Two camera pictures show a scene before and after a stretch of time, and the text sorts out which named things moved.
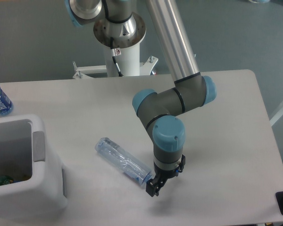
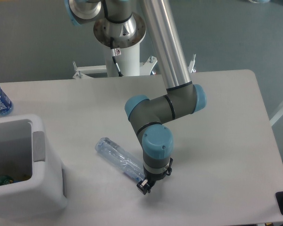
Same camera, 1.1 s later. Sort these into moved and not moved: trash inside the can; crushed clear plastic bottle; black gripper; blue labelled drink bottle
Moved: black gripper
Not moved: blue labelled drink bottle; crushed clear plastic bottle; trash inside the can
